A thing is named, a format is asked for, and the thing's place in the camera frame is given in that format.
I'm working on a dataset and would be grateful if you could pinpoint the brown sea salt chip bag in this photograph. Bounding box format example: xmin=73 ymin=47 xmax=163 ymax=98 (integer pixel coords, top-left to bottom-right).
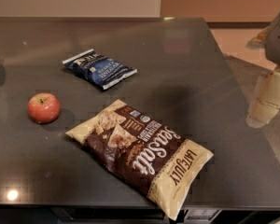
xmin=66 ymin=100 xmax=213 ymax=220

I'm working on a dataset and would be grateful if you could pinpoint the red apple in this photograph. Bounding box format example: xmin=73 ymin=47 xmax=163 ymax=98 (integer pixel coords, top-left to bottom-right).
xmin=27 ymin=93 xmax=61 ymax=123

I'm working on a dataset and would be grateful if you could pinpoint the blue chip bag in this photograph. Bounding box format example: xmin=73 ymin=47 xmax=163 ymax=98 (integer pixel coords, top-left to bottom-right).
xmin=63 ymin=49 xmax=137 ymax=91

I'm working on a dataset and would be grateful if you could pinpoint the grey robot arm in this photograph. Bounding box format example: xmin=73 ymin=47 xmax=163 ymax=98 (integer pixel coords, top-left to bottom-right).
xmin=246 ymin=12 xmax=280 ymax=128

